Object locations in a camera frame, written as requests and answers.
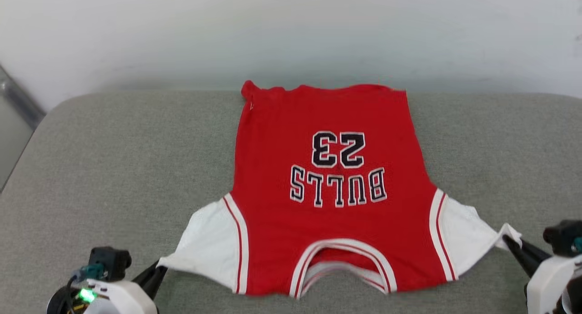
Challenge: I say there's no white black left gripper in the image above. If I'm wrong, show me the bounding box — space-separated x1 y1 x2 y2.
47 261 168 314

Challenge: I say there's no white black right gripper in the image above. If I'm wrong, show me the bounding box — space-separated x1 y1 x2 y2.
502 236 582 314

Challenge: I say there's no red white Bulls jersey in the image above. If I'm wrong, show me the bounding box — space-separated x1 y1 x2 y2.
157 80 523 301

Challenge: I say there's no grey fabric sofa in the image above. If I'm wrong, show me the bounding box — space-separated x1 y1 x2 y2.
0 90 582 314

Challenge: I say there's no left camera cable teal plug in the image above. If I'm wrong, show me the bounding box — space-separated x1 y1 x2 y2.
67 263 106 314

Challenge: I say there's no grey metal wall strip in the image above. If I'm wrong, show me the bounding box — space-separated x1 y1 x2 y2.
0 65 46 129

